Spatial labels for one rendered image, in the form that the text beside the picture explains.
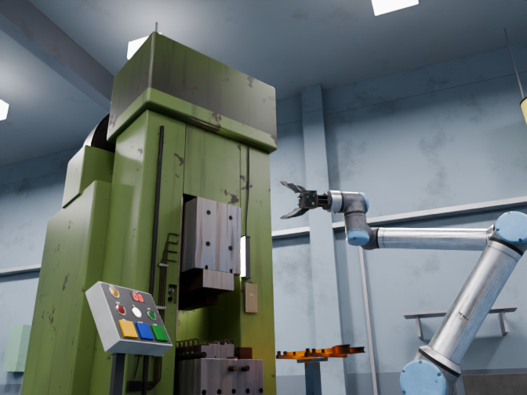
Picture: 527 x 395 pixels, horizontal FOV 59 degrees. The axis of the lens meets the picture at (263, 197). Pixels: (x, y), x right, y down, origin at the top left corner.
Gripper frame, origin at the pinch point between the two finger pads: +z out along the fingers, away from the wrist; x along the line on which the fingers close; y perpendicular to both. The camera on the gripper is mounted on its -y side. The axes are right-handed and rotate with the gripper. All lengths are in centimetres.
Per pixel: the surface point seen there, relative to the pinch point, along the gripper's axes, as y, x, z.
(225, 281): -72, 35, 10
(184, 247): -78, 17, 32
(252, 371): -62, 80, -4
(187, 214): -81, -1, 31
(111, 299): -21, 41, 64
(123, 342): -12, 56, 59
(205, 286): -66, 38, 22
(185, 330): -111, 66, 27
